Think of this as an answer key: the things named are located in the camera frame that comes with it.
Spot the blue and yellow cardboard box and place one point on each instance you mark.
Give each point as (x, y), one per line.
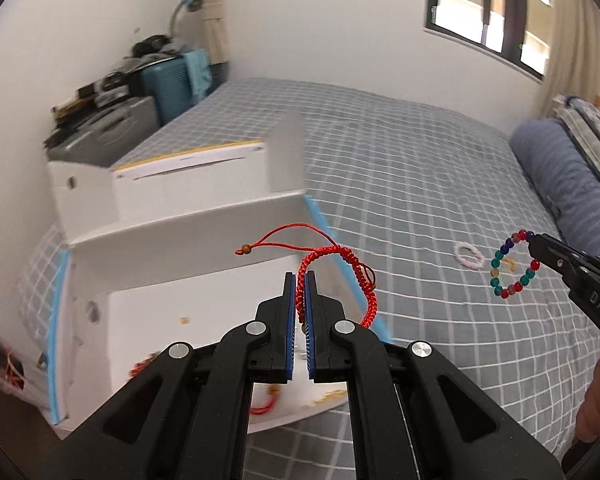
(180, 240)

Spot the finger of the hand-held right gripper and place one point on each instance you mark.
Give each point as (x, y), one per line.
(560, 244)
(547, 260)

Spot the teal cloth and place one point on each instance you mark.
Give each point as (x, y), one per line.
(200, 72)

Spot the white printed package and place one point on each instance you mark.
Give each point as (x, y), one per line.
(10, 370)

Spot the dark framed window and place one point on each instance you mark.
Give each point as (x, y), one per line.
(485, 5)

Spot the beige curtain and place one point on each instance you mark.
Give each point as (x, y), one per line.
(212, 20)
(570, 50)

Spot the blue striped pillow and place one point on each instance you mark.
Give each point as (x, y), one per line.
(560, 175)

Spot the small yellow amber jewelry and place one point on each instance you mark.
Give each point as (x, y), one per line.
(509, 263)

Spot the black clutter pile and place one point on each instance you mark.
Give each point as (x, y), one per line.
(147, 47)

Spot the teal suitcase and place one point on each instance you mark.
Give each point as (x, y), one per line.
(165, 90)

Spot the plaid pillows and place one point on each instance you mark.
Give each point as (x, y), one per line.
(587, 120)

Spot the blue desk lamp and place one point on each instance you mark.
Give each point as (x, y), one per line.
(190, 0)

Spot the person's right hand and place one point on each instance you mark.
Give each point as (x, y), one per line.
(597, 400)

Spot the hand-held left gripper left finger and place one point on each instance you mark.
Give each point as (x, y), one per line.
(291, 320)

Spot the grey suitcase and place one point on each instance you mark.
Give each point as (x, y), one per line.
(105, 125)

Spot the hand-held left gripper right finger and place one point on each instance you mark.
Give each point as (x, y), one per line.
(310, 320)

